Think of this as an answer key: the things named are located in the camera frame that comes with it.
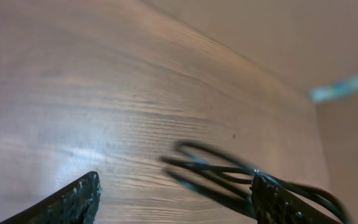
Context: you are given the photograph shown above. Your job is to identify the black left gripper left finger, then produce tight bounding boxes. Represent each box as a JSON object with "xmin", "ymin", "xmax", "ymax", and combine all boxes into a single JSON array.
[{"xmin": 0, "ymin": 171, "xmax": 101, "ymax": 224}]

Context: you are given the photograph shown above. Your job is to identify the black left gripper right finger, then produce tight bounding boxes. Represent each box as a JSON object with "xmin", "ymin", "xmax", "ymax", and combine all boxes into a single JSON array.
[{"xmin": 250, "ymin": 171, "xmax": 341, "ymax": 224}]

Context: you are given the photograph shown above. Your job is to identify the black USB cable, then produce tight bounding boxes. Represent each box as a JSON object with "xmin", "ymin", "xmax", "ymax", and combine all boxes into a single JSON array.
[{"xmin": 159, "ymin": 140, "xmax": 352, "ymax": 224}]

